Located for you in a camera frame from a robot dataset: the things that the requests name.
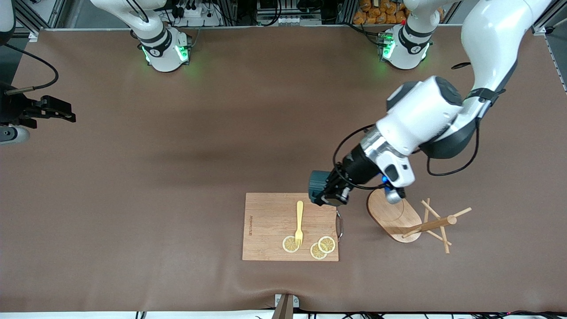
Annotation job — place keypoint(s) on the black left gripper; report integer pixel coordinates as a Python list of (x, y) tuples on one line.
[(358, 169)]

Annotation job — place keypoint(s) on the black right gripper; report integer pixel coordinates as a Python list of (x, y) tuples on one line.
[(13, 109)]

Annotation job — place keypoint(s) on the dark teal cup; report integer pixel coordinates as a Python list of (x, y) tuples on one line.
[(316, 184)]

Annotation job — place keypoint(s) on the wooden mug rack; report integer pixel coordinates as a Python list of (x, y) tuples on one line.
[(398, 221)]

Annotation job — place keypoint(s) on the yellow plastic fork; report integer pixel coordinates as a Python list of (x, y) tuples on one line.
[(300, 215)]

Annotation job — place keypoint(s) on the lemon slice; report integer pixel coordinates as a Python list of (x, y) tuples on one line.
[(287, 244), (316, 253), (328, 244)]

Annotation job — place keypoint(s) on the bamboo cutting board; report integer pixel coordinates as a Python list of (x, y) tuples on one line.
[(270, 221)]

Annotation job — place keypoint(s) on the white power strip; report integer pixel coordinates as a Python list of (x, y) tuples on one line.
[(195, 15)]

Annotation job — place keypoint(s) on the white terminal block device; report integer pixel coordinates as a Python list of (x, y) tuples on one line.
[(288, 20)]

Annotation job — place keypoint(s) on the pile of orange items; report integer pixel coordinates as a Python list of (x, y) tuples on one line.
[(376, 13)]

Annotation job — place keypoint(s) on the aluminium frame post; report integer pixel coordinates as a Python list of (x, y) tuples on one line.
[(33, 35), (538, 29)]

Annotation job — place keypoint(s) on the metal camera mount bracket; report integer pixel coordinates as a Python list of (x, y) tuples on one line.
[(285, 308)]

